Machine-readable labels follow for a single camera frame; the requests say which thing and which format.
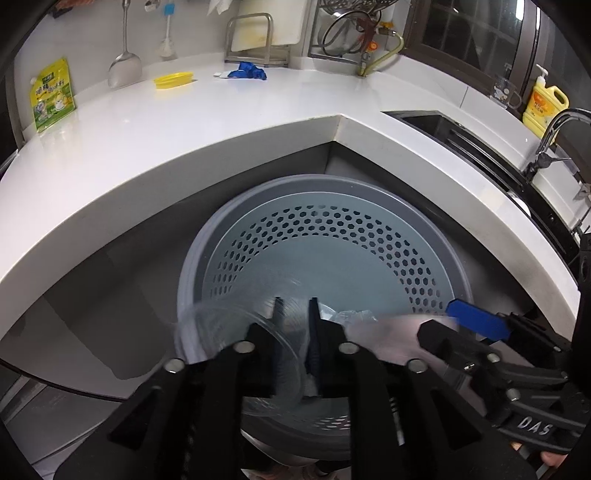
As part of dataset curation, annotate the blue crumpled cloth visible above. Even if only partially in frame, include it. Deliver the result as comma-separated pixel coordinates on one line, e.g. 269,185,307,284
227,61,269,81

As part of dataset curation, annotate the yellow dish soap bottle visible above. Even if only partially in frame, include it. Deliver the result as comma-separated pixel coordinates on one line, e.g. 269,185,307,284
522,65,571,138

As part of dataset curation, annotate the clear glass cup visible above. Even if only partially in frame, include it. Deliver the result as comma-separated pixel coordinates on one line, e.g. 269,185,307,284
490,74,522,110

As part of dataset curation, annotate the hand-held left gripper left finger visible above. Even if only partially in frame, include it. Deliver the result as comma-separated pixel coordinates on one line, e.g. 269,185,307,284
53,296,284,480

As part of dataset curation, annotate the grey perforated trash bin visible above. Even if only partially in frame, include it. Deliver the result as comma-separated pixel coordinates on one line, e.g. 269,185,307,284
177,173,474,462

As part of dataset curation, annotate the dark kitchen sink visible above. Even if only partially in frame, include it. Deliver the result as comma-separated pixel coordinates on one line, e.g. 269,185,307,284
383,110,583,259

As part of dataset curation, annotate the black faucet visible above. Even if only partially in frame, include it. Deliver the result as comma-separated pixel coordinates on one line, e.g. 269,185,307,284
522,107,591,183

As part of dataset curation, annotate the dark window frame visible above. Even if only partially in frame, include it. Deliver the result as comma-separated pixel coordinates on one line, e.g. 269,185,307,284
406,0,591,121

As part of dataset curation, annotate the white brush with blue grip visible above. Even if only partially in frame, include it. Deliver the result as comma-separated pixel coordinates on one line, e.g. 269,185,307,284
157,0,178,60

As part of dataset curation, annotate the clear plastic bag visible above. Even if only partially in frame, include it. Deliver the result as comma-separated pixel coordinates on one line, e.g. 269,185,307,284
321,302,382,330

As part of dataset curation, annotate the white cutting board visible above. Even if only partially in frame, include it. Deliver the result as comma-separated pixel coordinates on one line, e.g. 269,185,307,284
230,0,309,52

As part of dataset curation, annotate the person's right hand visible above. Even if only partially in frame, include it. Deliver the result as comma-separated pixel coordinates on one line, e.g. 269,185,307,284
538,450,571,469

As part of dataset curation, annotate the glass pot lid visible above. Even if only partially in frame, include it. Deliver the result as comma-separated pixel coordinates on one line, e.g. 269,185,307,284
321,9,384,58

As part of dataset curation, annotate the round metal steamer rack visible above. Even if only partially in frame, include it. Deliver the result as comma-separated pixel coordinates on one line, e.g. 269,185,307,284
316,0,393,14

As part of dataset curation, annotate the gas valve with orange knob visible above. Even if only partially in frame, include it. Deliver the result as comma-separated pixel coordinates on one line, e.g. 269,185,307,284
362,21,398,75

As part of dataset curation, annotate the yellow gas hose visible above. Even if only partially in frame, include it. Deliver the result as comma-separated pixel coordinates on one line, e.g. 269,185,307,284
358,28,406,78

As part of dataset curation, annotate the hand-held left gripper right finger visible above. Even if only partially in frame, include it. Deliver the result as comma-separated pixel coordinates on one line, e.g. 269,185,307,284
305,296,539,480

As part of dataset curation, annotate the clear plastic container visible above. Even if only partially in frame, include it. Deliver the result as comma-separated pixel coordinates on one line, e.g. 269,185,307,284
174,277,310,418

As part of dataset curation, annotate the metal spatula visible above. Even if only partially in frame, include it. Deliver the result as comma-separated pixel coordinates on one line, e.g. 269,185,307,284
107,0,143,89

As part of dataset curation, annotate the metal cutting board holder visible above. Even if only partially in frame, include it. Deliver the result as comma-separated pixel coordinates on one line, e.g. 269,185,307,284
225,13,291,68

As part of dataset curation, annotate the yellow plastic lid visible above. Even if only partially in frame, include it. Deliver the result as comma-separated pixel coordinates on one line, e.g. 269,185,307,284
153,71,195,90

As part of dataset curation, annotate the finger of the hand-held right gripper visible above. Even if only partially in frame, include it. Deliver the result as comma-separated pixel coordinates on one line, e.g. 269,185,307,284
446,300,571,370
417,320,502,384

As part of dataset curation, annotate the green yellow seasoning pouch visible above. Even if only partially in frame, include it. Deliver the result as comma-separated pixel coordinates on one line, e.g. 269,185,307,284
28,56,77,134

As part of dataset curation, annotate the metal lid rack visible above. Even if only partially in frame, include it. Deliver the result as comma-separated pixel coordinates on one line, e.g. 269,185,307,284
308,0,384,60

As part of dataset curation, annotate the clear plastic wrap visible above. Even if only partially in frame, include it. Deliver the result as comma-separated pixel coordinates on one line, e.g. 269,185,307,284
344,314,458,365

